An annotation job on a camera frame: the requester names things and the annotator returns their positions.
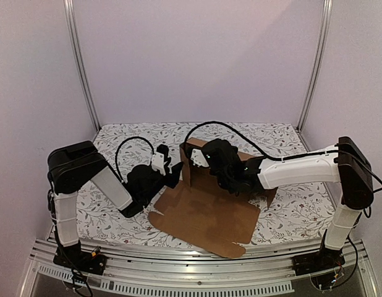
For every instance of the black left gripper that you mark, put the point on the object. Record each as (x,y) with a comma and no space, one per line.
(174,177)

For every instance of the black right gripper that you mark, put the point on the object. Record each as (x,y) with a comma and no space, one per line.
(210,153)

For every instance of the brown cardboard box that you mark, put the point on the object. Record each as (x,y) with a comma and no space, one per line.
(202,214)

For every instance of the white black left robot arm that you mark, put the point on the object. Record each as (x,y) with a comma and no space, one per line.
(72,167)

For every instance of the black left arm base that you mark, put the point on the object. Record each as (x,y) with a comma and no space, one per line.
(85,261)

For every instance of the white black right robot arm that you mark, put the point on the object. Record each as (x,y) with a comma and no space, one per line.
(341,163)

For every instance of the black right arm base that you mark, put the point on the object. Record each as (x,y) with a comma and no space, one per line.
(317,261)

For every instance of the floral white table mat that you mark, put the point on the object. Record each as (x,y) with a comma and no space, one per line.
(301,211)

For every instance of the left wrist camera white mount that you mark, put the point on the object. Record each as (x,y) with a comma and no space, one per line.
(160,160)

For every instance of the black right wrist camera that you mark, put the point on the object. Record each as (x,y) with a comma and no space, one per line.
(198,159)

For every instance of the aluminium front rail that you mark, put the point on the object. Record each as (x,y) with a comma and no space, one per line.
(133,270)

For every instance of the left aluminium frame post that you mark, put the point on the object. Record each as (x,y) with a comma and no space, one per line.
(79,63)

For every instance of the aluminium frame post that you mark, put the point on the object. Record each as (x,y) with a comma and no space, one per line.
(318,59)
(79,63)

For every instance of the right aluminium frame post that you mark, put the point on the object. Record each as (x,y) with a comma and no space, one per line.
(318,59)

